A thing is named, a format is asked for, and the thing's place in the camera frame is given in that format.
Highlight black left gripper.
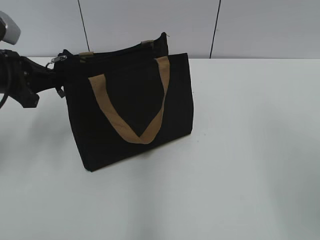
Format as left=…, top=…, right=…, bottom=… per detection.
left=0, top=49, right=67, bottom=108

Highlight black tote bag tan handles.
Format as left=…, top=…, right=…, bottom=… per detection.
left=54, top=32, right=194, bottom=172

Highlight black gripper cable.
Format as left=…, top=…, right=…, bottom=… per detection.
left=0, top=91, right=11, bottom=111

